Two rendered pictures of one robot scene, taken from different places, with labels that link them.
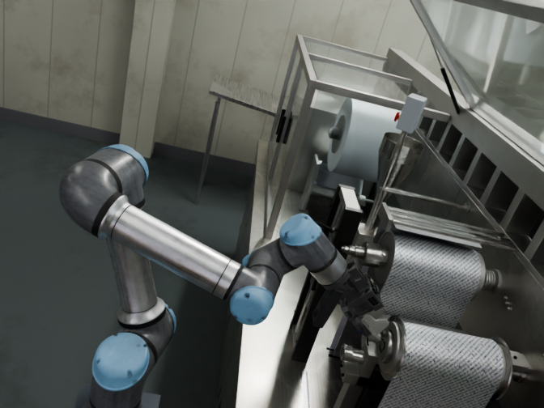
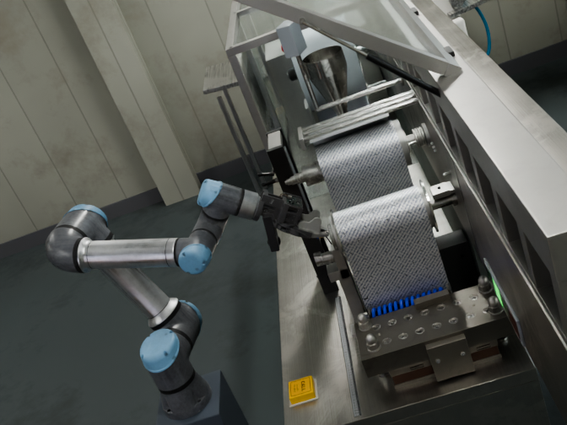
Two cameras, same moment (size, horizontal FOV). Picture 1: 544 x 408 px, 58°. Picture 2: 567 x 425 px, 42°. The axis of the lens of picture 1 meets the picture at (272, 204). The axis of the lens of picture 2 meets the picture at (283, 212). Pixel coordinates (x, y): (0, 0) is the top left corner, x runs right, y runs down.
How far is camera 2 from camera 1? 1.09 m
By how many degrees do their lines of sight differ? 14
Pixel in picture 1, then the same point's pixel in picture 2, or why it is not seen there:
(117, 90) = (127, 144)
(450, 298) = (389, 170)
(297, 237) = (205, 198)
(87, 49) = (75, 124)
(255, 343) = (291, 298)
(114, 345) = (149, 341)
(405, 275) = (338, 174)
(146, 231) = (106, 251)
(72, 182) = (50, 248)
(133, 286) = (142, 297)
